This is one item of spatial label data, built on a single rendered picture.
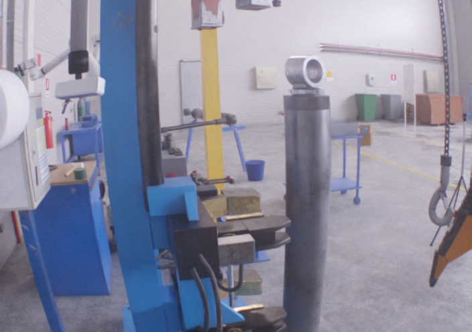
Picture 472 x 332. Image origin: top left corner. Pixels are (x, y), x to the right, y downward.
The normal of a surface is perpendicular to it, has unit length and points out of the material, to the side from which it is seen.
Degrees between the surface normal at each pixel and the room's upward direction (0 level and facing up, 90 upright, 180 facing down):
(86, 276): 90
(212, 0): 90
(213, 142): 90
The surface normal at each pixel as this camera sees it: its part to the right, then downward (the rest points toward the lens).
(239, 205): -0.04, 0.19
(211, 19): 0.52, 0.14
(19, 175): 0.22, 0.18
